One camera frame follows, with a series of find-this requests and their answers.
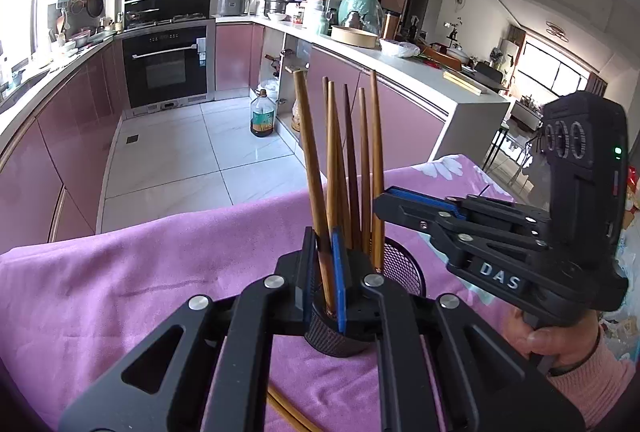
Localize long pink base cabinet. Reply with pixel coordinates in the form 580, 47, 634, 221
0, 37, 131, 253

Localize cooking oil bottle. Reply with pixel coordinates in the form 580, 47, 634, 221
250, 88, 277, 138

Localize gas stove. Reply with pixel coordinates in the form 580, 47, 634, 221
125, 12, 213, 30

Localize black wristband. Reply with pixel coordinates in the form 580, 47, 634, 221
547, 327, 602, 377

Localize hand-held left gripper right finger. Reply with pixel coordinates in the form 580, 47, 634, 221
330, 226, 586, 432

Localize narrow pink base cabinet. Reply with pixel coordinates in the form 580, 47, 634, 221
215, 23, 266, 93

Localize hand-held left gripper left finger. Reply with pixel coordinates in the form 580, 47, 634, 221
59, 227, 321, 432

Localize brown thermos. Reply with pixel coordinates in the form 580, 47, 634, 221
382, 10, 401, 40

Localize white plastic bag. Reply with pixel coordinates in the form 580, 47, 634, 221
380, 38, 421, 58

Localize purple flower-print tablecloth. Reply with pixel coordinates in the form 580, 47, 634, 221
0, 153, 531, 432

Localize pink base cabinet with bar handle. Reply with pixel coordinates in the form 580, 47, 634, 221
307, 46, 448, 173

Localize beige round basin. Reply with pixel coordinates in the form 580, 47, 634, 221
331, 25, 379, 49

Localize black built-in oven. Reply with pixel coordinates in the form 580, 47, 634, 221
121, 24, 217, 109

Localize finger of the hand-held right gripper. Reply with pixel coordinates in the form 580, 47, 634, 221
372, 194, 549, 264
389, 186, 551, 234

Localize black mesh utensil holder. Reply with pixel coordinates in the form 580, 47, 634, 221
302, 237, 427, 359

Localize dark brown wooden chopstick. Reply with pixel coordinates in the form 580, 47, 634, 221
341, 83, 362, 250

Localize green plastic covered appliance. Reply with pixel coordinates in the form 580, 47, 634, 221
339, 0, 383, 30

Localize person's right hand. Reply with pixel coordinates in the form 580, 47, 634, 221
502, 309, 601, 375

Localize living room window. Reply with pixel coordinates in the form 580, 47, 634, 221
517, 32, 596, 93

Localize pale tall bottle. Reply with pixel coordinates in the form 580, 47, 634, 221
305, 0, 328, 37

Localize pale wooden slats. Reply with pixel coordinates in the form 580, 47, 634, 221
442, 71, 488, 95

